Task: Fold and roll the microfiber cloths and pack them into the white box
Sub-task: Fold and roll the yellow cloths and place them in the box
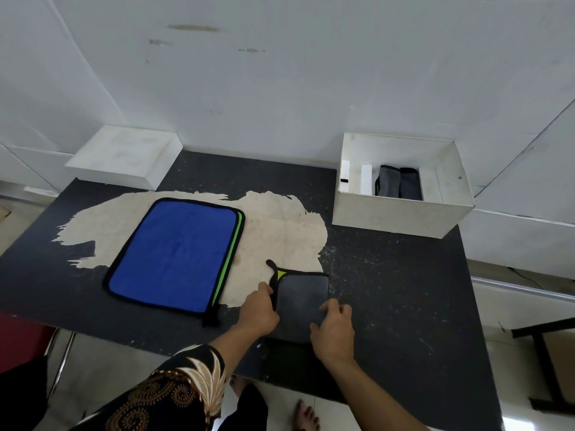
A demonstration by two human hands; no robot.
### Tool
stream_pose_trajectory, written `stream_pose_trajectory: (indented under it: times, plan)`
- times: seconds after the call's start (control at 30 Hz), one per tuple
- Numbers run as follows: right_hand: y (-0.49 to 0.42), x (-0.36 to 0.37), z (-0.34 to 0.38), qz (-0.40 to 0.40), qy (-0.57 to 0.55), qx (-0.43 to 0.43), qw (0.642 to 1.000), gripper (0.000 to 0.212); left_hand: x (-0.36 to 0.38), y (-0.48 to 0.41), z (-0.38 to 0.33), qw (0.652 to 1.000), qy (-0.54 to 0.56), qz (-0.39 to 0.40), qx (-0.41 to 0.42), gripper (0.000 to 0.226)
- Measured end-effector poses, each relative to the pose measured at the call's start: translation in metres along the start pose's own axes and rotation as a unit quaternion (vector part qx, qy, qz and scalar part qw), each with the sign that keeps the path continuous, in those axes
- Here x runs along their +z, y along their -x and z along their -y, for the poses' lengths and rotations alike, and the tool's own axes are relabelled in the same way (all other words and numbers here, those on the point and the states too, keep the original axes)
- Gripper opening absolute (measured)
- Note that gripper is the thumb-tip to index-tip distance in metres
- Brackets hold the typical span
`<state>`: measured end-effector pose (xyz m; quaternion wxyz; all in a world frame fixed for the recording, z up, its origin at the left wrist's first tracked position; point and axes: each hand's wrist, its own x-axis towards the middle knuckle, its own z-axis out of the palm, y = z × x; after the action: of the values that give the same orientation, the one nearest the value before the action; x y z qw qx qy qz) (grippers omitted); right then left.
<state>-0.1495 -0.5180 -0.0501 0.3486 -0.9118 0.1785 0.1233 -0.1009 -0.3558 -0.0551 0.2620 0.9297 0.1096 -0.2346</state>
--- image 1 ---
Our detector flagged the person's left hand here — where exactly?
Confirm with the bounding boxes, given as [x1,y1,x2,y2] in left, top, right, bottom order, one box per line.
[237,282,281,338]

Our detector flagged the person's right hand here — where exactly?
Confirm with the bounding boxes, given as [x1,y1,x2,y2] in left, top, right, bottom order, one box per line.
[310,298,356,368]

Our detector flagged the yellow microfibre cloth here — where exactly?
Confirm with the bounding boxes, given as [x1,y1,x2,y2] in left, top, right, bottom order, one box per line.
[265,259,331,344]

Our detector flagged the stack of microfibre cloths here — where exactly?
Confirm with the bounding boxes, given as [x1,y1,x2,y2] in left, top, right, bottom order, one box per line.
[103,197,247,329]

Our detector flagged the white box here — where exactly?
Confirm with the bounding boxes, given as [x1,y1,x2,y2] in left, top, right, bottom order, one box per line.
[331,132,476,240]

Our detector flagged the person's left forearm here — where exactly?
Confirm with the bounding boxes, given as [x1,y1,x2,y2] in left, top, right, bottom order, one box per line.
[208,325,267,383]

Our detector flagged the person's right forearm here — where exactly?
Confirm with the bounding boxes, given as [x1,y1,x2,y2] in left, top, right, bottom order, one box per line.
[320,357,428,431]

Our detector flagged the person's left foot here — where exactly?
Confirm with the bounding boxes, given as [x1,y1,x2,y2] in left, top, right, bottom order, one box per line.
[229,374,249,399]

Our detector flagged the person's foot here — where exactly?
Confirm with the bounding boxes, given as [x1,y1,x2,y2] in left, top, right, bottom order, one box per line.
[292,399,321,431]
[229,374,249,399]

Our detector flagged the person's right foot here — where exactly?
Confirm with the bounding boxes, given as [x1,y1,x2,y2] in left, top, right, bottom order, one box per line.
[292,399,321,431]

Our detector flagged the person's dark trousers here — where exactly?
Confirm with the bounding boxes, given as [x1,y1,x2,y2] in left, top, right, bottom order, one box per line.
[220,382,270,431]

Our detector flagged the person's patterned left sleeve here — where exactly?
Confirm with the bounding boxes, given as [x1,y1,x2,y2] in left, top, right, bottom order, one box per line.
[71,344,227,431]

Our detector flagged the white flat box lid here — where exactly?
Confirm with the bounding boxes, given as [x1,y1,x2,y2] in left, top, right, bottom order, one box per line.
[64,125,184,192]

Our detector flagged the red chair with metal legs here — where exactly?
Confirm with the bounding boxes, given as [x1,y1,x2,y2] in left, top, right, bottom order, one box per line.
[0,311,77,401]

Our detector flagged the metal floor rail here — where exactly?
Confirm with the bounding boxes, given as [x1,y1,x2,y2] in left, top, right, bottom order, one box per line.
[469,275,575,304]

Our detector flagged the black cable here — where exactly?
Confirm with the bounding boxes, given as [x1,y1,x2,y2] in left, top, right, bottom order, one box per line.
[507,266,542,289]

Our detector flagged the black stool frame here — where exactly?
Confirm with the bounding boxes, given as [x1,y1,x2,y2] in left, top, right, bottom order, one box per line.
[512,316,575,416]

